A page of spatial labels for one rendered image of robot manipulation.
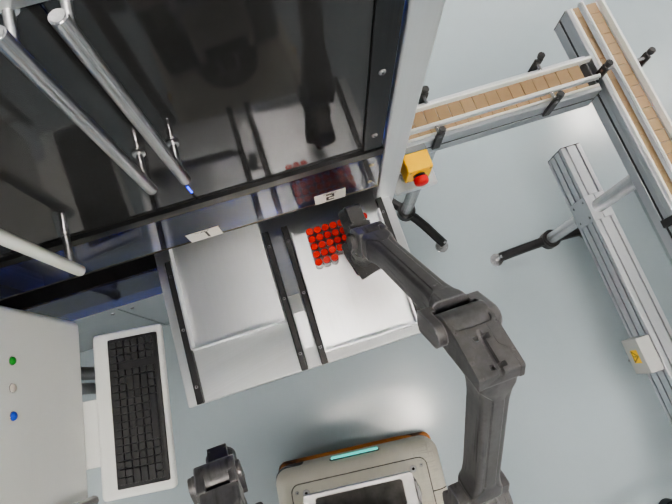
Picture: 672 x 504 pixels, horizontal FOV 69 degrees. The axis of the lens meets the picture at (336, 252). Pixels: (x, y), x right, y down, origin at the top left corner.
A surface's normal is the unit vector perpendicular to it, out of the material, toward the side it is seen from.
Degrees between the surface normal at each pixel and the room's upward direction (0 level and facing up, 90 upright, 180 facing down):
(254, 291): 0
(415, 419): 0
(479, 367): 21
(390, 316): 0
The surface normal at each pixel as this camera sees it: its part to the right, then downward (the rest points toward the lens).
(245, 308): -0.02, -0.25
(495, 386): 0.33, 0.49
